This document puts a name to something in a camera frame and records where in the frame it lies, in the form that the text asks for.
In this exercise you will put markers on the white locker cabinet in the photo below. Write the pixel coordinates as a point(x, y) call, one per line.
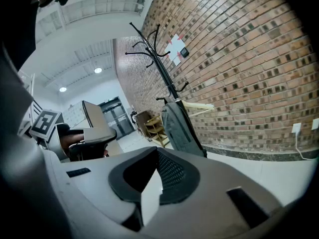
point(73, 116)

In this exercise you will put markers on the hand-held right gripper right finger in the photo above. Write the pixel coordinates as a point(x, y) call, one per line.
point(211, 183)

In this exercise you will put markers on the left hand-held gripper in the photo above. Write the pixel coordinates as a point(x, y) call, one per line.
point(45, 123)

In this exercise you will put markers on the brown wooden cabinet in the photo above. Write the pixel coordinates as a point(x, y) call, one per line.
point(142, 119)

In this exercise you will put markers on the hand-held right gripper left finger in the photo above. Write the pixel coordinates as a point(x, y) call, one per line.
point(99, 183)

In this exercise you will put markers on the light wooden shelf cart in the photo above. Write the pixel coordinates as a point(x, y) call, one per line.
point(157, 131)

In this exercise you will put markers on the person's dark upper body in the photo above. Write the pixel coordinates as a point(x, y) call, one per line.
point(17, 26)

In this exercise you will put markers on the black metal coat rack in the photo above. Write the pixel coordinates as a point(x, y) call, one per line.
point(163, 68)

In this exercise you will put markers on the grey backpack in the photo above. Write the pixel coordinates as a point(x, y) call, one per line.
point(178, 129)

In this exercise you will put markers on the white wall socket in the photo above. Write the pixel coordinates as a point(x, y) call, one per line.
point(296, 128)
point(315, 124)

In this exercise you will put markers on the white paper sheet with red tape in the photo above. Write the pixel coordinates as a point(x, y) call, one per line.
point(175, 47)

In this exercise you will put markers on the round ceiling light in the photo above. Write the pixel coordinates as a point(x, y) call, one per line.
point(62, 89)
point(98, 70)

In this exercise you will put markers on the black wall-mounted device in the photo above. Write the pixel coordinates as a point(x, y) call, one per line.
point(184, 52)

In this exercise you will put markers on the beige partition board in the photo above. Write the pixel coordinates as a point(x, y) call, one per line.
point(93, 114)

